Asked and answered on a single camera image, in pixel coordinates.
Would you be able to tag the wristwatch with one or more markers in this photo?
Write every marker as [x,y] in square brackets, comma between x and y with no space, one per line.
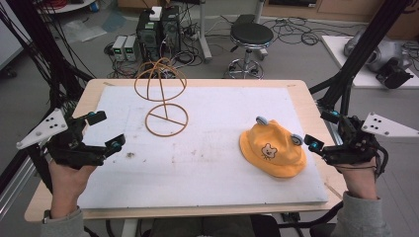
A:
[46,216]

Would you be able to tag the wooden table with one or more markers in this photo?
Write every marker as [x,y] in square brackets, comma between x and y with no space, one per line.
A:
[318,108]

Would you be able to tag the grey power supply unit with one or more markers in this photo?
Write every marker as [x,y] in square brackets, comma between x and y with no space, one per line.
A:
[130,48]
[119,47]

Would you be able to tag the grey metal table leg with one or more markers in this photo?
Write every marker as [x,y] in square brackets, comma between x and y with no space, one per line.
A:
[205,33]

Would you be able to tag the white floor board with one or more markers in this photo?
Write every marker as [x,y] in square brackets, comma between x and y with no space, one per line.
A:
[336,52]

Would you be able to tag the white foam board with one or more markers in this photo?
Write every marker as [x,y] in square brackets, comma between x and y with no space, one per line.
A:
[204,164]

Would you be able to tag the black computer tower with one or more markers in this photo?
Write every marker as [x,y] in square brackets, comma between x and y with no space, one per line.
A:
[148,36]
[171,29]

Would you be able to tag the yellow bear bucket hat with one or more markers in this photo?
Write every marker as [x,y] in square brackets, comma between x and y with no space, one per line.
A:
[273,149]

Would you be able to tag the person's left hand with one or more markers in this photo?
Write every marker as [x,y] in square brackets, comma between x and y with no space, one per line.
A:
[66,187]

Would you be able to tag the silver grey rounded device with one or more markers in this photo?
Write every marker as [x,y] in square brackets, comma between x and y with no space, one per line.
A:
[388,52]

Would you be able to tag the black device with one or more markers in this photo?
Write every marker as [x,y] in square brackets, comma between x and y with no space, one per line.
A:
[393,75]

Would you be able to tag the white box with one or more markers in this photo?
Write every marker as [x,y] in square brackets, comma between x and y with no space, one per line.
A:
[155,13]

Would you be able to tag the black round stool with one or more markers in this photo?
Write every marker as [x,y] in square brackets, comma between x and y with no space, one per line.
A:
[251,34]

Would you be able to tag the aluminium rail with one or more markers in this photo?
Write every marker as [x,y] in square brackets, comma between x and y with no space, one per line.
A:
[15,187]

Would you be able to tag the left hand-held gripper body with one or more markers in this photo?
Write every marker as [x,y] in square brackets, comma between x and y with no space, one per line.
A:
[70,149]

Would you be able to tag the person's right hand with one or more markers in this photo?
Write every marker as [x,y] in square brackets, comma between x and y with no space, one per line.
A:
[360,179]

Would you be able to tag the clear plastic sheet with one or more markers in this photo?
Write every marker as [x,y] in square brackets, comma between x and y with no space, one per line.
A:
[84,31]

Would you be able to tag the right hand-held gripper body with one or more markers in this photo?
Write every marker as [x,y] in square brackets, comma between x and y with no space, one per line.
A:
[354,149]

